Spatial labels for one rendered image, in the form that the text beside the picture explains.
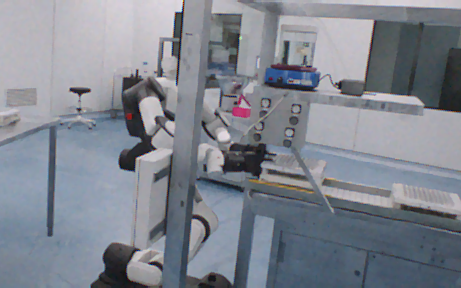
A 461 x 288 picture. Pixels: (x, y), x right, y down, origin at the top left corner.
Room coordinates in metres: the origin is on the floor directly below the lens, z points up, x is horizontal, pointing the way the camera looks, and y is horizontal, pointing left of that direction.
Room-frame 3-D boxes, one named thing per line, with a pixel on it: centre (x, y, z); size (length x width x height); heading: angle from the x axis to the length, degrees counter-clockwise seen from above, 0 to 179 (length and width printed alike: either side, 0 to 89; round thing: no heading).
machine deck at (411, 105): (1.90, -0.70, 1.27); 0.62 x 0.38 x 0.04; 66
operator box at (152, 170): (1.27, 0.01, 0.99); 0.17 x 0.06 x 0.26; 156
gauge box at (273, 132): (1.86, -0.46, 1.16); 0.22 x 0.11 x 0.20; 66
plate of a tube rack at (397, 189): (1.73, -1.05, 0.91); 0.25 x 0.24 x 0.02; 156
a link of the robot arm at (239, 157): (1.91, -0.35, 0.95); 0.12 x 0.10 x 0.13; 98
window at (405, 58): (6.14, -3.34, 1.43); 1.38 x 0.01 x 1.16; 56
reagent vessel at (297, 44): (1.93, -0.52, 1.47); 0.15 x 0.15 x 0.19
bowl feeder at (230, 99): (4.89, -0.73, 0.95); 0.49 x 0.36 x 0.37; 56
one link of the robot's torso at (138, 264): (2.20, 0.01, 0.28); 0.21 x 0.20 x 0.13; 66
